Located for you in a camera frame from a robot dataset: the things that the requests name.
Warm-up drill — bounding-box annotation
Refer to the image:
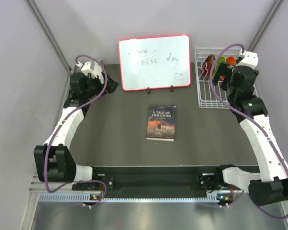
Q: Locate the lime green plate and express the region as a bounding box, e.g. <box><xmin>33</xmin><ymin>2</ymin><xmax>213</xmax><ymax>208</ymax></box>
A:
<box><xmin>212</xmin><ymin>56</ymin><xmax>226</xmax><ymax>78</ymax></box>

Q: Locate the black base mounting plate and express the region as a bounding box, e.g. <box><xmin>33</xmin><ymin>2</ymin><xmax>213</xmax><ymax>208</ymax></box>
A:
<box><xmin>93</xmin><ymin>164</ymin><xmax>233</xmax><ymax>191</ymax></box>

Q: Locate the orange plate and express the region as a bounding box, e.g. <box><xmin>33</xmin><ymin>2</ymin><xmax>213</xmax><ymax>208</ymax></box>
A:
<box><xmin>220</xmin><ymin>56</ymin><xmax>236</xmax><ymax>81</ymax></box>

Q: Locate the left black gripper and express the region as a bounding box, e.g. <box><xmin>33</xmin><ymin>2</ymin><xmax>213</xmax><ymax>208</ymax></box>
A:
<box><xmin>84</xmin><ymin>71</ymin><xmax>119</xmax><ymax>99</ymax></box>

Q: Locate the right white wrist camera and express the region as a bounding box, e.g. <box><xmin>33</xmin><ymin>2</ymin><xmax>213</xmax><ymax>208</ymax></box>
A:
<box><xmin>236</xmin><ymin>49</ymin><xmax>259</xmax><ymax>69</ymax></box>

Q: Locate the grey slotted cable duct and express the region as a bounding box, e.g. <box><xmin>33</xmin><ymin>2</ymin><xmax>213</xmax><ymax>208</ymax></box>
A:
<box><xmin>39</xmin><ymin>193</ymin><xmax>233</xmax><ymax>203</ymax></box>

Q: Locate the A Tale of Two Cities book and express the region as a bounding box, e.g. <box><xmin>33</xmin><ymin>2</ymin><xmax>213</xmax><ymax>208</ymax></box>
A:
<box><xmin>146</xmin><ymin>104</ymin><xmax>176</xmax><ymax>141</ymax></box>

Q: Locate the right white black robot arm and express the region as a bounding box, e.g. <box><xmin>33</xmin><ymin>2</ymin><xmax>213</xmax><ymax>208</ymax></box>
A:
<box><xmin>212</xmin><ymin>62</ymin><xmax>288</xmax><ymax>207</ymax></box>

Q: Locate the red framed whiteboard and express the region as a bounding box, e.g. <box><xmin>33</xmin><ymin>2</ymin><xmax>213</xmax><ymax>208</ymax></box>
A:
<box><xmin>118</xmin><ymin>34</ymin><xmax>191</xmax><ymax>91</ymax></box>

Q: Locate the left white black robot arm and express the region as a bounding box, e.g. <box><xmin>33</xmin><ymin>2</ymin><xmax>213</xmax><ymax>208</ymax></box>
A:
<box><xmin>34</xmin><ymin>72</ymin><xmax>119</xmax><ymax>193</ymax></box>

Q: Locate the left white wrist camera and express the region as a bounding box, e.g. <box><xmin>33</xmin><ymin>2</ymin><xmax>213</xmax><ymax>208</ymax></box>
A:
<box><xmin>76</xmin><ymin>61</ymin><xmax>102</xmax><ymax>78</ymax></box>

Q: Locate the white wire dish rack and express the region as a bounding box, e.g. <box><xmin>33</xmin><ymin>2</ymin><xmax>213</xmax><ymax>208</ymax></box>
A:
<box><xmin>194</xmin><ymin>47</ymin><xmax>241</xmax><ymax>109</ymax></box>

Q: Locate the red floral plate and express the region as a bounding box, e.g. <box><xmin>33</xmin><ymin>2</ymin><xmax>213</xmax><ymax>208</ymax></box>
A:
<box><xmin>201</xmin><ymin>54</ymin><xmax>216</xmax><ymax>80</ymax></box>

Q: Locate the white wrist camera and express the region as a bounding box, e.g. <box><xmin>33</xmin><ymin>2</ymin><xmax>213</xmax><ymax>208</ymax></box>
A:
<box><xmin>76</xmin><ymin>61</ymin><xmax>102</xmax><ymax>78</ymax></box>
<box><xmin>236</xmin><ymin>49</ymin><xmax>259</xmax><ymax>69</ymax></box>

